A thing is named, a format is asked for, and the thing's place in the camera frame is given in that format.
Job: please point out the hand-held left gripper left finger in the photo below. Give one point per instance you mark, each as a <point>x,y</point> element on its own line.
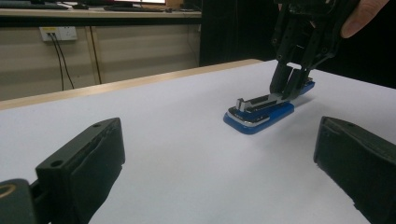
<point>93,161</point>

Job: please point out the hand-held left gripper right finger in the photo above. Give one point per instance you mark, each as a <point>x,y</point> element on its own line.
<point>358,165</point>

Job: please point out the blue stapler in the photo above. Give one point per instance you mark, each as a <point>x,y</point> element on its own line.
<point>260,119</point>

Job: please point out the beige background desk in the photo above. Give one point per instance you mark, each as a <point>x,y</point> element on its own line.
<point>93,15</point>

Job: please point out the black computer mouse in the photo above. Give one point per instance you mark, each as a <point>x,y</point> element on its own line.
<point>81,6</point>

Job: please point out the black keyboard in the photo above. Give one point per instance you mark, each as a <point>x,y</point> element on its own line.
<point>31,4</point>

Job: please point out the white wall socket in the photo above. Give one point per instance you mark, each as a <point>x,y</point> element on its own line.
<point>63,32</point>

